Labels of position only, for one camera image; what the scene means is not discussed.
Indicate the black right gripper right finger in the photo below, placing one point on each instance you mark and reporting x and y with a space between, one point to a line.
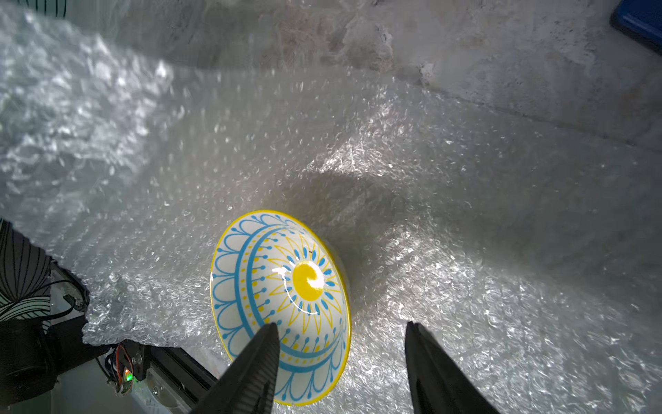
437 385

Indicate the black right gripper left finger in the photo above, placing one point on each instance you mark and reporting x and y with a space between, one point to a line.
248 385

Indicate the yellow patterned bowl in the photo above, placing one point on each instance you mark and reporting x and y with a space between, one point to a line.
270 268

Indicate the blue tape dispenser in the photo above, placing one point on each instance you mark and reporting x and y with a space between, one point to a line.
640 20

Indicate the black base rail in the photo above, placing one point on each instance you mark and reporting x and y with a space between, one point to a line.
161 380

